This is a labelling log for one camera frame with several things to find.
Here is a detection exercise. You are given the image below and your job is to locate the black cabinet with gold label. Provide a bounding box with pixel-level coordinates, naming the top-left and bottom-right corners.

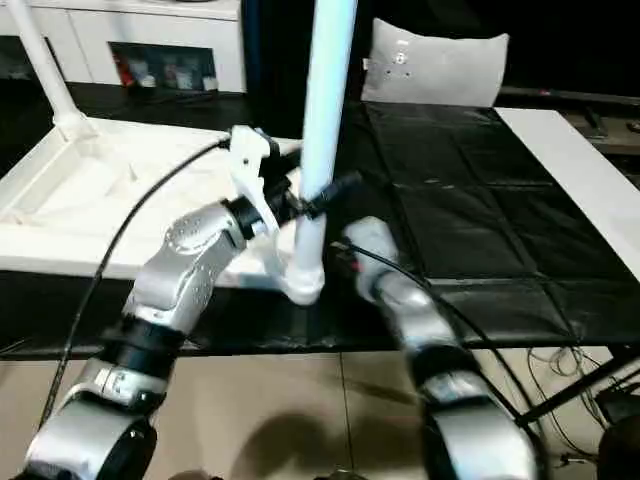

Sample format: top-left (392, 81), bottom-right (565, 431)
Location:
top-left (242, 0), bottom-right (381, 104)

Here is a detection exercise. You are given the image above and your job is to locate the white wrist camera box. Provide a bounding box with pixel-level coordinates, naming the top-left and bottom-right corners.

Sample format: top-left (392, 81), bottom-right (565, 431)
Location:
top-left (227, 125), bottom-right (281, 236)
top-left (344, 217), bottom-right (401, 301)

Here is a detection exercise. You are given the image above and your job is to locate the white sideboard with glass doors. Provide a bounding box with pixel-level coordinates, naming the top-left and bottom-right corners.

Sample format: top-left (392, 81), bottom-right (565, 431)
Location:
top-left (0, 0), bottom-right (249, 94)

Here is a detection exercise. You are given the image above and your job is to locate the dark power adapter box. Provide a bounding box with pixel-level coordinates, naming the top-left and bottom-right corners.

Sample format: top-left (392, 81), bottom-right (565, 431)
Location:
top-left (597, 384), bottom-right (640, 426)

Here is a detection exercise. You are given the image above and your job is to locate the black quilted mat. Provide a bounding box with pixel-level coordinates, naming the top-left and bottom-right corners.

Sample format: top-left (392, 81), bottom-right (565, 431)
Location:
top-left (0, 82), bottom-right (632, 357)

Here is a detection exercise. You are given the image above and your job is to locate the white plastic table leg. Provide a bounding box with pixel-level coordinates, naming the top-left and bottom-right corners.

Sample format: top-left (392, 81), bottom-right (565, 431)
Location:
top-left (9, 0), bottom-right (99, 144)
top-left (292, 0), bottom-right (360, 291)

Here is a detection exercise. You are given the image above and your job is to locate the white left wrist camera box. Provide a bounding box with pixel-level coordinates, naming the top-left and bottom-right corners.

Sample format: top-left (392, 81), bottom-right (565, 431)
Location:
top-left (227, 125), bottom-right (281, 236)

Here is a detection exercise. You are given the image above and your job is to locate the black metal stand leg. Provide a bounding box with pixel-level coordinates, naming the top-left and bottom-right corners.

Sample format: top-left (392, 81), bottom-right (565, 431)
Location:
top-left (519, 344), bottom-right (640, 426)

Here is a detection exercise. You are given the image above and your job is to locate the grey cushion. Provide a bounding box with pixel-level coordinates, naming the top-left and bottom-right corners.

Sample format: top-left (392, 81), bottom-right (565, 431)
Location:
top-left (360, 18), bottom-right (511, 107)

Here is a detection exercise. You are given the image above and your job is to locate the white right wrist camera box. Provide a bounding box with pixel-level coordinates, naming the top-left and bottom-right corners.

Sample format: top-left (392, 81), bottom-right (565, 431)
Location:
top-left (344, 217), bottom-right (401, 301)

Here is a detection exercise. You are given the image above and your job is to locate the white flat panel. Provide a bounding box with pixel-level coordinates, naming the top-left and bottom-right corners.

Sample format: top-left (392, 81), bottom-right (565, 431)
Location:
top-left (494, 107), bottom-right (640, 281)

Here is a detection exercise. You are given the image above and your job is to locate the white plastic table top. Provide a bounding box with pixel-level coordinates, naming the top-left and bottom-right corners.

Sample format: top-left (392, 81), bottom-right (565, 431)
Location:
top-left (0, 117), bottom-right (326, 307)

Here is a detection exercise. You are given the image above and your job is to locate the black bar with red mark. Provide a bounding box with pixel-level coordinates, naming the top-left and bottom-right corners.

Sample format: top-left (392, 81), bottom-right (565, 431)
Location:
top-left (499, 87), bottom-right (640, 107)

